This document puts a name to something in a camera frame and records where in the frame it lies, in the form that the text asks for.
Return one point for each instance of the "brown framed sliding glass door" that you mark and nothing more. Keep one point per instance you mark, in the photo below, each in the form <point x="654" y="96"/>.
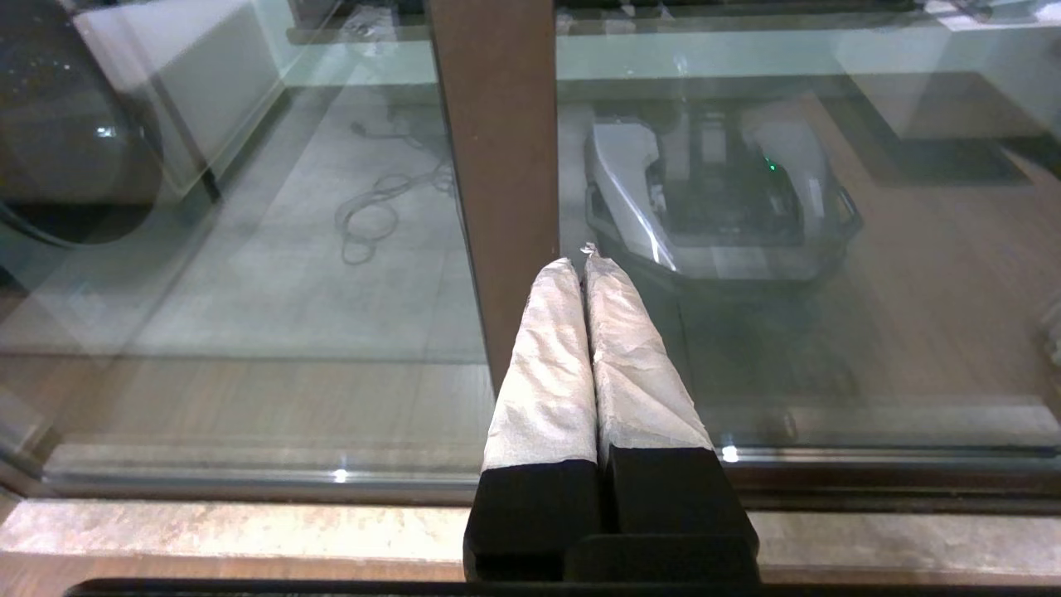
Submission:
<point x="912" y="332"/>

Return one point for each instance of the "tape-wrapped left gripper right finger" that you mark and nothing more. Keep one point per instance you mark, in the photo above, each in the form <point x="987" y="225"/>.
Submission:
<point x="638" y="373"/>

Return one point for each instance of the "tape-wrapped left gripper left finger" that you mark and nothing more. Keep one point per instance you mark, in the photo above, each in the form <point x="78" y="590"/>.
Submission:
<point x="543" y="373"/>

